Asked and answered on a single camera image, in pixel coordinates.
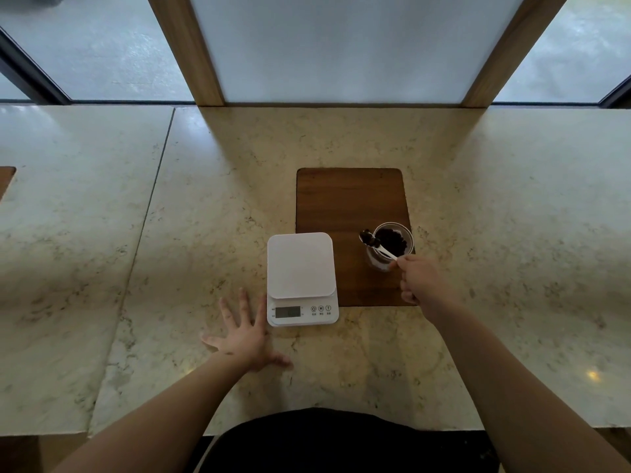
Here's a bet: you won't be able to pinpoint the person's right hand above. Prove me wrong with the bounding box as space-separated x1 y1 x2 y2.
389 254 452 314

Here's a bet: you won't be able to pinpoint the black window frame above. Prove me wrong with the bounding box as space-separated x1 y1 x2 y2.
0 26 71 105
598 75 631 109

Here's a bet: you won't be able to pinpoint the person's left hand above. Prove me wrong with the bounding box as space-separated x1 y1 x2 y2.
201 288 294 374

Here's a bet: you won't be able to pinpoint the person's right forearm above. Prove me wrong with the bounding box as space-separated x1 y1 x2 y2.
419 289 631 473

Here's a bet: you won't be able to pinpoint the person's left forearm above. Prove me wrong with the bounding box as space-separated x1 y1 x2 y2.
52 354 253 473

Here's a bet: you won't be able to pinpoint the wooden post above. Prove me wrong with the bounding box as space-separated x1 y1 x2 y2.
461 0 572 109
146 0 225 107

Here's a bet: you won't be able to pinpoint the person's black clothing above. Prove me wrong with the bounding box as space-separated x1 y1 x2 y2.
197 408 502 473

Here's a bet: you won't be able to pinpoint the dark coffee beans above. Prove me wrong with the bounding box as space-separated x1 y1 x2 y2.
375 227 409 257

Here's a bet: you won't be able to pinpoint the metal spoon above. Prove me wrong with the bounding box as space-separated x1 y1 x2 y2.
359 229 399 260

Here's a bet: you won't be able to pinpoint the white frosted panel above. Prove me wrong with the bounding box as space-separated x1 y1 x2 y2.
189 0 526 105

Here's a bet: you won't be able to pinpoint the clear glass cup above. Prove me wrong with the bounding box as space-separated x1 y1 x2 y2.
366 222 415 272

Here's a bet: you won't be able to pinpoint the white digital kitchen scale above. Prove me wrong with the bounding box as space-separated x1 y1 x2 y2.
266 232 340 327

